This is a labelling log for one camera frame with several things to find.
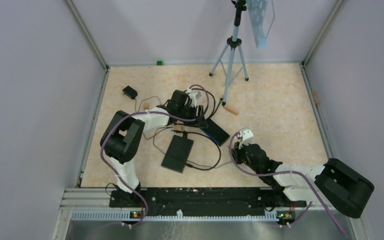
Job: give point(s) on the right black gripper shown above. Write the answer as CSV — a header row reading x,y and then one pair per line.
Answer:
x,y
236,151

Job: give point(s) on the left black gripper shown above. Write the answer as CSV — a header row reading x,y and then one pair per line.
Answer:
x,y
193,109

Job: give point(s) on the black network switch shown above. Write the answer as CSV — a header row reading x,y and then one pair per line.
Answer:
x,y
177,154
215,132

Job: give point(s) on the black power adapter with cord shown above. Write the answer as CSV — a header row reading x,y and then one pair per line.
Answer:
x,y
132,94

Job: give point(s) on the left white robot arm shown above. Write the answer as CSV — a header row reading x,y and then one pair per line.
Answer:
x,y
120,141

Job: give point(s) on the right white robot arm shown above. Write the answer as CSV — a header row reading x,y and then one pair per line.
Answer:
x,y
332,184

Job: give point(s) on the long wooden block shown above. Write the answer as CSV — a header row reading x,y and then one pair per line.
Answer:
x,y
231,109

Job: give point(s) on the wooden cube near adapter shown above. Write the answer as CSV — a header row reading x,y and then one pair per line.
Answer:
x,y
146,106

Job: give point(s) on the perforated white panel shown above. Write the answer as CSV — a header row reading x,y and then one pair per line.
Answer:
x,y
262,15

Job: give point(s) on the wooden cube near switch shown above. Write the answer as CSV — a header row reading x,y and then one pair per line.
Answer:
x,y
179,128

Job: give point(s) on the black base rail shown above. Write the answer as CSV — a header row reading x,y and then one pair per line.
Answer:
x,y
204,201

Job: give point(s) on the wooden block on frame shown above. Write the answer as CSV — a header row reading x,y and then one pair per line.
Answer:
x,y
315,99

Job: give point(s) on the silver camera tripod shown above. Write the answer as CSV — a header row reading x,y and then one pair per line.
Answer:
x,y
233,43

